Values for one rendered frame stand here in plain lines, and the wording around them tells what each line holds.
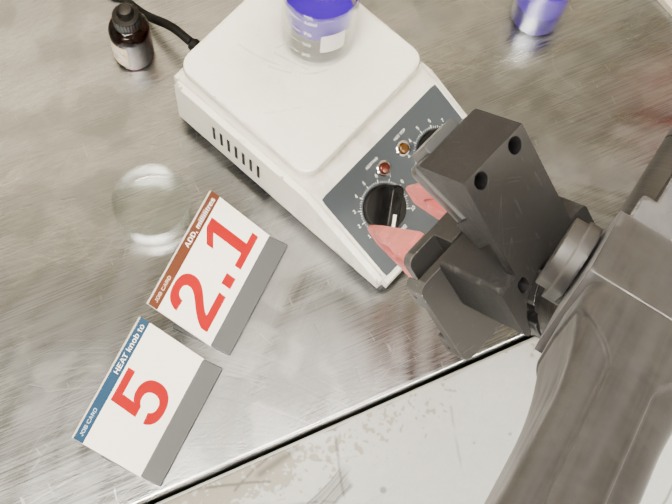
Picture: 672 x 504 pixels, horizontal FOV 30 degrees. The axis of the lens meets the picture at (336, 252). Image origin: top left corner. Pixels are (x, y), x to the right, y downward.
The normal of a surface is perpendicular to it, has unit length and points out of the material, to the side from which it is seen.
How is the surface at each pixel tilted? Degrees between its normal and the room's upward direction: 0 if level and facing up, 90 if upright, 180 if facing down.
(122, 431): 40
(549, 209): 49
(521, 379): 0
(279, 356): 0
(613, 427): 28
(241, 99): 0
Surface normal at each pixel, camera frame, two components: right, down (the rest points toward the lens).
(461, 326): 0.58, 0.30
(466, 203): -0.68, 0.69
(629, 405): 0.30, -0.64
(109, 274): 0.05, -0.30
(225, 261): 0.61, 0.05
